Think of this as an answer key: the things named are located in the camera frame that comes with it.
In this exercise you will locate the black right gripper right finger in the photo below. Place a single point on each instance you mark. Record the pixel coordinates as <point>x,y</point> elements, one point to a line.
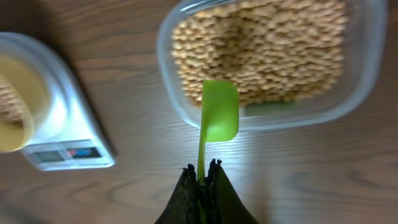
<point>223,205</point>

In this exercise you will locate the green plastic measuring scoop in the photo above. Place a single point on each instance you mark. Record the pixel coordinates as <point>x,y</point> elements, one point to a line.
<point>219,123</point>

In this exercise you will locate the white digital kitchen scale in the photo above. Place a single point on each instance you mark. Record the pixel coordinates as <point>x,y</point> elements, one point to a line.
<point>70,137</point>

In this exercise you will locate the clear container of soybeans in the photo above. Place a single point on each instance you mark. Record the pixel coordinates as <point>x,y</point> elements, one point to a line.
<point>295,63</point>

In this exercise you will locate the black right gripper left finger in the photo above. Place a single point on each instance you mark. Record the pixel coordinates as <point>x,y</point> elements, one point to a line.
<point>182,207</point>

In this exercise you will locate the yellow plastic bowl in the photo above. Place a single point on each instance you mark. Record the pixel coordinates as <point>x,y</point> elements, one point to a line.
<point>33,92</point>

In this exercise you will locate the soybeans in yellow bowl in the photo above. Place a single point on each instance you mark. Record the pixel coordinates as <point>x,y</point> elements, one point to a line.
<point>12,107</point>

